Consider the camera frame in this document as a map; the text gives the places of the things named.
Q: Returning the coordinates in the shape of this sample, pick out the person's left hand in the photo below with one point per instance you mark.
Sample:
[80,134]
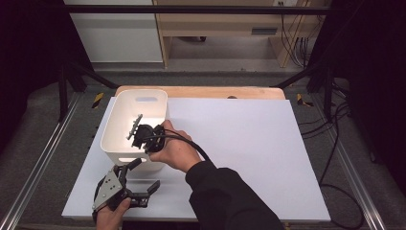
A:
[110,220]

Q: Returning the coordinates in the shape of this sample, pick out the white wall outlet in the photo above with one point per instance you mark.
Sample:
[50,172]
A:
[280,4]

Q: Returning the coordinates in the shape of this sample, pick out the white plastic bin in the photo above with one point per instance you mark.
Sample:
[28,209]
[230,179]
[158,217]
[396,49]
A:
[127,105]

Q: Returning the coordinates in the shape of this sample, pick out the black curtain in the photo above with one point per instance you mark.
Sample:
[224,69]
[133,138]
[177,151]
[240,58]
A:
[376,64]
[25,48]

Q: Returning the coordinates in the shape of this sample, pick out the person's right hand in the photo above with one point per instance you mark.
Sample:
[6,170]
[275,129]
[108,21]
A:
[178,153]

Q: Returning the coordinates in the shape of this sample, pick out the light wooden desk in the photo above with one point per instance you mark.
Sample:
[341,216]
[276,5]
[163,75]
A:
[217,24]

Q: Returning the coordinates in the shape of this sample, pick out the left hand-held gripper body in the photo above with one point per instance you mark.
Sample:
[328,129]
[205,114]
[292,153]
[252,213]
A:
[110,190]

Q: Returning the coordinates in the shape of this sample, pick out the metal floor rail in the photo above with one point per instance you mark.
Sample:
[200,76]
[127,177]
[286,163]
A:
[354,179]
[35,172]

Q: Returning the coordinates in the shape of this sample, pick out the wooden table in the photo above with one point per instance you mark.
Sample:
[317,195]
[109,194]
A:
[207,92]

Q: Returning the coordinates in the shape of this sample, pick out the black metal stand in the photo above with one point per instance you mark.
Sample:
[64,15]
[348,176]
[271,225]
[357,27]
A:
[328,92]
[63,92]

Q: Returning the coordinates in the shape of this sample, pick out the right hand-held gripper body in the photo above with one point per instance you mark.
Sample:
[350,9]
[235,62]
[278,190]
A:
[148,137]

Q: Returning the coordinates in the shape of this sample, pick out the black horizontal frame bar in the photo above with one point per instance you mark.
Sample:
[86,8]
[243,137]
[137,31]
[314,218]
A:
[191,9]

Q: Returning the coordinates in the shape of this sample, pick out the white cabinet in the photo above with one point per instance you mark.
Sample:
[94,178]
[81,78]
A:
[118,38]

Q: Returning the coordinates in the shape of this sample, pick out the yellow black floor tape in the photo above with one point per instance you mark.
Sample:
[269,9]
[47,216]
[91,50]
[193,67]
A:
[301,100]
[97,100]

